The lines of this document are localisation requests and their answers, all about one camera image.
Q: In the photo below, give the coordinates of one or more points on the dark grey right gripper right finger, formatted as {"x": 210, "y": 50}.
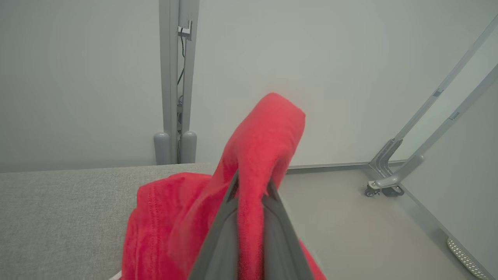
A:
{"x": 280, "y": 241}

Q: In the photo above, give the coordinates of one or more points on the white perforated plastic piece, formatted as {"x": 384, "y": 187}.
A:
{"x": 465, "y": 256}

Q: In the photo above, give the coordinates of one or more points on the red jersey shirt white sleeves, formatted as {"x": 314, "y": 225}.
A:
{"x": 264, "y": 132}

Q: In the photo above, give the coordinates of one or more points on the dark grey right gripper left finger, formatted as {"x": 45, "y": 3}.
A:
{"x": 221, "y": 241}

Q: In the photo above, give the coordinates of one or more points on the white partition screen grey frame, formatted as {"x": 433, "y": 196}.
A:
{"x": 330, "y": 58}
{"x": 467, "y": 175}
{"x": 78, "y": 77}

